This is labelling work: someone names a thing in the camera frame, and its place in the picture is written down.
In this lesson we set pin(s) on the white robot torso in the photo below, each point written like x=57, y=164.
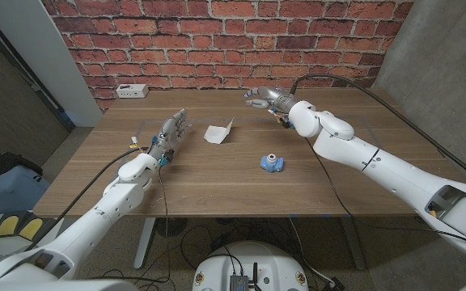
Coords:
x=269, y=262

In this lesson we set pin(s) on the black antenna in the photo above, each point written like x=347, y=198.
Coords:
x=255, y=275

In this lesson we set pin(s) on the blue toy camera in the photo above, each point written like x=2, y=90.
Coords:
x=272, y=163

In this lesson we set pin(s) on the grey table leg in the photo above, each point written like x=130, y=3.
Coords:
x=354, y=246

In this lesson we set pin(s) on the black power adapter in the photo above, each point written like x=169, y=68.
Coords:
x=336, y=284

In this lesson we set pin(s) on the white paper shipping label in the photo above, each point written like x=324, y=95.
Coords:
x=217, y=134

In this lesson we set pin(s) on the red brick printed backdrop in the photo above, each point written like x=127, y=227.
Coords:
x=225, y=40

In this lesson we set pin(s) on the white table leg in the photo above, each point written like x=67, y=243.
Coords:
x=144, y=242

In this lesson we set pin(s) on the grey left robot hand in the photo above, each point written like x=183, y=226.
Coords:
x=170, y=135

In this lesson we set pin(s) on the white power strip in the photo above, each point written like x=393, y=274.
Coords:
x=132, y=91

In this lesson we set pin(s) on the round black floor fan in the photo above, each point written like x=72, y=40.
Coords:
x=172, y=227

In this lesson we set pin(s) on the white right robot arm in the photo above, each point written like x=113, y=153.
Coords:
x=378, y=165

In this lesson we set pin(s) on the grey metal box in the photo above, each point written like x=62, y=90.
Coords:
x=239, y=283

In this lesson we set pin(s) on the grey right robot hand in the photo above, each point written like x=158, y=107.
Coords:
x=273, y=99

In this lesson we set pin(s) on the yellow black foot pedal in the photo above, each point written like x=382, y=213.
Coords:
x=8, y=225

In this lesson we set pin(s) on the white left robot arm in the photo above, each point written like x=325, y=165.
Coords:
x=95, y=218

